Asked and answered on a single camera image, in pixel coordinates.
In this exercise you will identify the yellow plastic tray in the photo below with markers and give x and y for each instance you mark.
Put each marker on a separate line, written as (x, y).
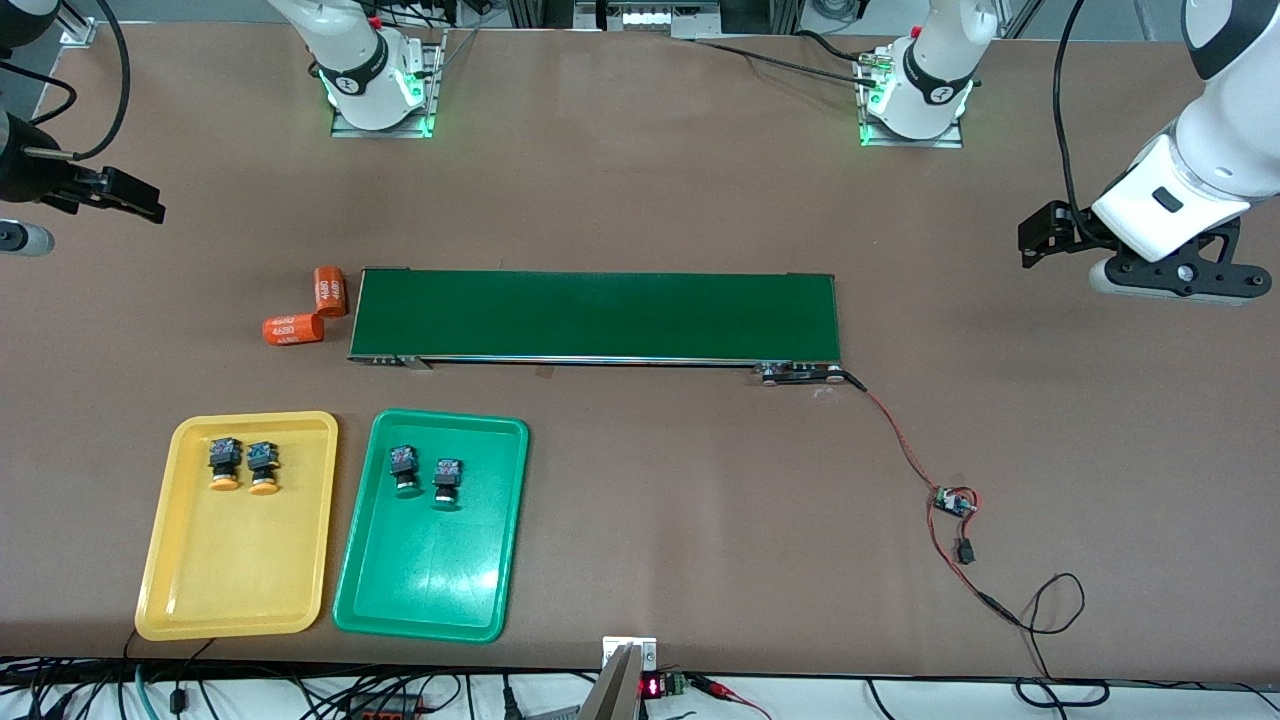
(235, 560)

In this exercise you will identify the green mushroom push button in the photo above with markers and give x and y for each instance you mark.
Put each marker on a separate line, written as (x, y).
(402, 460)
(446, 475)

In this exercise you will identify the small black circuit board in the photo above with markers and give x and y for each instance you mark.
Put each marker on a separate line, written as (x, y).
(952, 500)

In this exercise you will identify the green conveyor belt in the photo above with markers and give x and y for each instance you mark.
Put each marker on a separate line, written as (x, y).
(640, 345)

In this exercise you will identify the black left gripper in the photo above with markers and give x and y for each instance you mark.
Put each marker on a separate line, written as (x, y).
(1076, 229)

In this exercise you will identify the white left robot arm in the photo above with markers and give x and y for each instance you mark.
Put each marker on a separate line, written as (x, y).
(1230, 130)

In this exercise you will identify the aluminium frame profile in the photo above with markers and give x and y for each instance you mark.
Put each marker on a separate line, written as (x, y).
(78, 28)

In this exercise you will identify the green terminal block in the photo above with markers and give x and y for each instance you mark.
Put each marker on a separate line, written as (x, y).
(676, 684)

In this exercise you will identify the red clip lead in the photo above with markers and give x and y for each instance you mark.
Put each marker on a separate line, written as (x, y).
(715, 686)

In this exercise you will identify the orange cylinder with 4680 print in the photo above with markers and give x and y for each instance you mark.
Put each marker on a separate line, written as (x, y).
(330, 292)
(293, 330)

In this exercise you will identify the green plastic tray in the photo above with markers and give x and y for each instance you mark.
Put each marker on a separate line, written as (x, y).
(430, 570)

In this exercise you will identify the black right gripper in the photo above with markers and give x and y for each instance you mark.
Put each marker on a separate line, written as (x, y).
(30, 172)

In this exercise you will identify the grey metal bar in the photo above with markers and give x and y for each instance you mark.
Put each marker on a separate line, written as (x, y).
(612, 690)

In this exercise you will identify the metal frame with light strip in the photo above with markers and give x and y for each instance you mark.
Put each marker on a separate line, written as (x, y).
(650, 15)

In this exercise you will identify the white metal bracket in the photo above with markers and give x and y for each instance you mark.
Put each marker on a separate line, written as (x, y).
(645, 648)

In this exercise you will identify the module with red display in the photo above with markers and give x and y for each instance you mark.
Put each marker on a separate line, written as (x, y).
(651, 687)

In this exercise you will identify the yellow mushroom push button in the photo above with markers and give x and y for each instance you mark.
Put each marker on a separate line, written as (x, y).
(263, 465)
(225, 460)

